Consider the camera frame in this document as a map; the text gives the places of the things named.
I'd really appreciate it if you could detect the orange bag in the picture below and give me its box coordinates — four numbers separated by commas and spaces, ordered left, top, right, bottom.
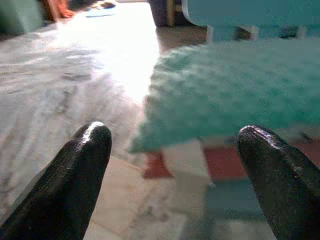
41, 0, 76, 22

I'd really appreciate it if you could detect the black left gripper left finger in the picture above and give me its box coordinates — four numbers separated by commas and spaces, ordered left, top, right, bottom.
0, 121, 113, 240

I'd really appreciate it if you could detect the teal dotted pillow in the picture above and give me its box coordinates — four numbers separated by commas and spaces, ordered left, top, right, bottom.
127, 41, 320, 154

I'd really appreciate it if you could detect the blue floor mat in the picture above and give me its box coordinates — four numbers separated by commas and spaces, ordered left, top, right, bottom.
84, 9, 117, 18

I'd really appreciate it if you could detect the green cabinet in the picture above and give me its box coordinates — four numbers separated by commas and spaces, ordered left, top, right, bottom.
0, 0, 48, 35

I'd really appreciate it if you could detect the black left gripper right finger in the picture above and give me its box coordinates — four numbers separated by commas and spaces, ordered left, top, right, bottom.
236, 124, 320, 240

